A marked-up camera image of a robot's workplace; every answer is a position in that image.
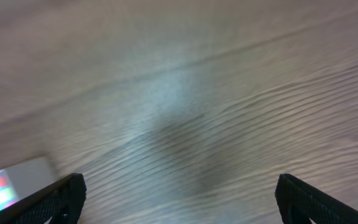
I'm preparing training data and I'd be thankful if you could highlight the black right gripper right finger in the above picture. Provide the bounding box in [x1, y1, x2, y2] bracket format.
[275, 174, 358, 224]

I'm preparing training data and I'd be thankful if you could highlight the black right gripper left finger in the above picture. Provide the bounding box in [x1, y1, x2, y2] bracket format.
[0, 173, 86, 224]

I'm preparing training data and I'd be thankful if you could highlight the white box pink interior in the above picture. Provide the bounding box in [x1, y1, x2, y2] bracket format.
[0, 157, 59, 199]

